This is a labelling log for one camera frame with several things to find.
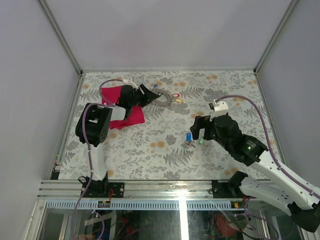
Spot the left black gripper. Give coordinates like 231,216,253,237
128,83,157,108

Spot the green tag key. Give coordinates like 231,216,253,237
198,138,205,146

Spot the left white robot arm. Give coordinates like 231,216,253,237
75,84,162,198

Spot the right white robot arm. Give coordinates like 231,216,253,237
190,114,320,233

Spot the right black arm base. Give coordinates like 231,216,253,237
208,171,249,199

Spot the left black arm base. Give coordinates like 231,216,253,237
83,175,125,199

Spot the red cloth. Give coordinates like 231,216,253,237
101,86,145,130

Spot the floral table mat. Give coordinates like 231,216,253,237
58,70,279,180

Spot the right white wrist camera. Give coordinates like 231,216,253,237
209,99,229,122

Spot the yellow tag key on ring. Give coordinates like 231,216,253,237
175,98,184,104

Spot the aluminium front rail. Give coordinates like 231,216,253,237
37,180,243,210

